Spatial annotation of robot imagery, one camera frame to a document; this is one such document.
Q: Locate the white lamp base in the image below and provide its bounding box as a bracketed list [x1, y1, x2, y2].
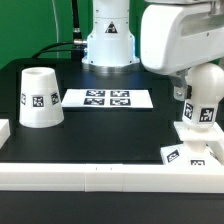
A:
[160, 122, 222, 167]

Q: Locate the white marker tag board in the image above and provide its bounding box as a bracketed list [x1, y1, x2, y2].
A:
[62, 89, 153, 109]

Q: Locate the white lamp bulb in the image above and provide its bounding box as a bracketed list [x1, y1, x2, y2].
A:
[182, 63, 224, 130]

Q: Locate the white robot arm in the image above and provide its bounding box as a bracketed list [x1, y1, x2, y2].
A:
[82, 0, 224, 101]

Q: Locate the grey thin cable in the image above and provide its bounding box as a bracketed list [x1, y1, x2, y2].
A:
[51, 0, 61, 59]

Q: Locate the white front wall bar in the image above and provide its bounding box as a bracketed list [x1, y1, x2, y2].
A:
[0, 163, 224, 193]

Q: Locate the black cable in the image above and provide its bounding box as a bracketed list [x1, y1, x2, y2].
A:
[31, 0, 88, 59]

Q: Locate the white left wall bar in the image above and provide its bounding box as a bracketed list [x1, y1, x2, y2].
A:
[0, 119, 10, 149]

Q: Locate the white lamp shade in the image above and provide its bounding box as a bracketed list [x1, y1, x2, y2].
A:
[19, 67, 64, 128]

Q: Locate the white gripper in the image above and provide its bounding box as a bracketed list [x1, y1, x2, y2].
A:
[140, 1, 224, 101]

